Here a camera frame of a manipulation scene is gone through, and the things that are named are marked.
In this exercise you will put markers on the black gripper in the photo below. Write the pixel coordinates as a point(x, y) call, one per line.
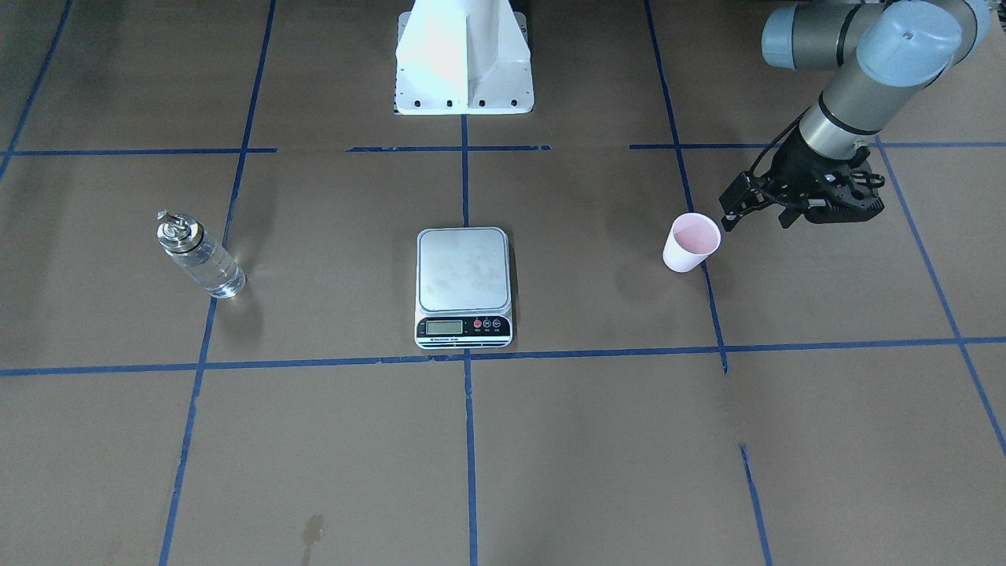
point(795, 167)

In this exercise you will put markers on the pink paper cup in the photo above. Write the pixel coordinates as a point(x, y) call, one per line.
point(692, 238)

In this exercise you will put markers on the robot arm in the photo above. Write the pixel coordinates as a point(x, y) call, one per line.
point(881, 55)

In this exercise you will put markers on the digital kitchen scale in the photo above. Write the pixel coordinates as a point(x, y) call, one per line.
point(463, 289)

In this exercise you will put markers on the clear glass sauce bottle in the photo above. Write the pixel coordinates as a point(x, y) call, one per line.
point(200, 255)

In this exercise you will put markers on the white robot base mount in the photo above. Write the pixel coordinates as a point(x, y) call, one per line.
point(463, 58)

